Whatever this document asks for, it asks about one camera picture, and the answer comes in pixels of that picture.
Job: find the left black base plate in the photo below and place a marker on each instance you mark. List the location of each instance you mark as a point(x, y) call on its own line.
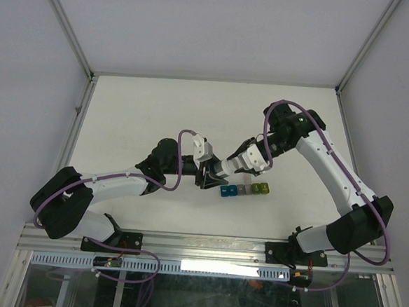
point(121, 241)

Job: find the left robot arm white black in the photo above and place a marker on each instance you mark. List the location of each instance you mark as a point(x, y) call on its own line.
point(61, 206)

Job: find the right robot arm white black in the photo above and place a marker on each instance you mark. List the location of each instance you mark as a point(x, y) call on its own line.
point(362, 226)

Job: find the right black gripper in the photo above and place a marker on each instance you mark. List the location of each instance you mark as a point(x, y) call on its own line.
point(245, 145)

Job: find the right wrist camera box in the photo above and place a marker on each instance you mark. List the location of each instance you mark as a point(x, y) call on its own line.
point(254, 160)

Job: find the white blue pill bottle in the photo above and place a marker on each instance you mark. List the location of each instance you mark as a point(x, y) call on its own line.
point(227, 167)

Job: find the white slotted cable duct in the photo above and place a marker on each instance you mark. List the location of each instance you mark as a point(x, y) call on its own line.
point(183, 267)

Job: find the aluminium mounting rail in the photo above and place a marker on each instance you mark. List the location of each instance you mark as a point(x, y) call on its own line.
point(179, 246)

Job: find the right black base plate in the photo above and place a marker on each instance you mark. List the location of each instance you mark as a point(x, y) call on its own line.
point(292, 256)

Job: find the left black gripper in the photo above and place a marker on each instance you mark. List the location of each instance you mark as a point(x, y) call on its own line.
point(207, 180)

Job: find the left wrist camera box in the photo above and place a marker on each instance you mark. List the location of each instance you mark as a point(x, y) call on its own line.
point(203, 150)

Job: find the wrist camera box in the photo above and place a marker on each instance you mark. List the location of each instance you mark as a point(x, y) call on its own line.
point(254, 160)
point(203, 150)

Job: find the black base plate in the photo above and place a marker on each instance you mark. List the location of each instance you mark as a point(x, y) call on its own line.
point(121, 241)
point(292, 256)

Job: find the multicolour weekly pill organizer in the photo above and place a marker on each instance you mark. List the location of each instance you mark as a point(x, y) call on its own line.
point(245, 185)

